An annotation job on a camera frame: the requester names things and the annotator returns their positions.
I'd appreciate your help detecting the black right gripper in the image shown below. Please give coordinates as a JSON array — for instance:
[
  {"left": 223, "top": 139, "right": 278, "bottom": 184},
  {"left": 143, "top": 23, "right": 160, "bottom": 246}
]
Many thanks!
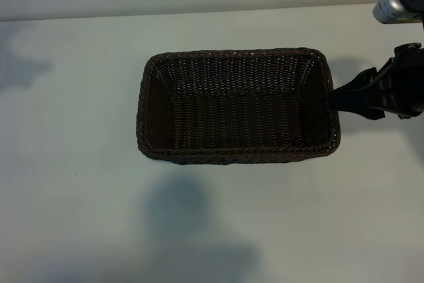
[{"left": 329, "top": 42, "right": 424, "bottom": 121}]

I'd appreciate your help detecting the black right camera mount bracket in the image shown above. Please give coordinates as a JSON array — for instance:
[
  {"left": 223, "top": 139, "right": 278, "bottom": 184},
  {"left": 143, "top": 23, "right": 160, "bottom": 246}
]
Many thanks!
[{"left": 399, "top": 0, "right": 424, "bottom": 32}]

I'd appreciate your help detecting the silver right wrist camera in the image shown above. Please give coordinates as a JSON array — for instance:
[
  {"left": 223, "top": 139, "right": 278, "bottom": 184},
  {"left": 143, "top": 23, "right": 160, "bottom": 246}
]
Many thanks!
[{"left": 372, "top": 0, "right": 423, "bottom": 25}]

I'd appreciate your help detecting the dark brown wicker basket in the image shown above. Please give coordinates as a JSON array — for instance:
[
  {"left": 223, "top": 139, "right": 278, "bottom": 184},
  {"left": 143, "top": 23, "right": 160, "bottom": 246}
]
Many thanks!
[{"left": 136, "top": 47, "right": 341, "bottom": 166}]

